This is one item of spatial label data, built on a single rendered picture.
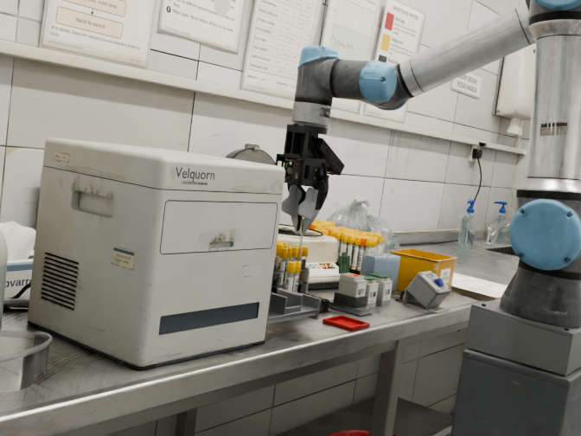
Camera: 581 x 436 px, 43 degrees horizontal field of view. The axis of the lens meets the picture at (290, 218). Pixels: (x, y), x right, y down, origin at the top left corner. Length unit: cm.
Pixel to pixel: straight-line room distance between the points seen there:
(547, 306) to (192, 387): 67
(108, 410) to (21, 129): 80
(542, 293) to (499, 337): 11
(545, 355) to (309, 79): 67
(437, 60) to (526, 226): 40
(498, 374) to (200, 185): 67
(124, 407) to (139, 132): 95
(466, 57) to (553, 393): 64
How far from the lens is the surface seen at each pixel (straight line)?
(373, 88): 140
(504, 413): 144
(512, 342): 142
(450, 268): 196
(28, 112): 164
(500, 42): 148
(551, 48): 132
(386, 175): 279
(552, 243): 127
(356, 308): 157
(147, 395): 103
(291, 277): 143
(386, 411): 169
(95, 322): 112
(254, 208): 116
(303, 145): 144
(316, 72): 144
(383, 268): 179
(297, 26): 224
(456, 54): 149
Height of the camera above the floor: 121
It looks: 6 degrees down
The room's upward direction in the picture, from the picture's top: 7 degrees clockwise
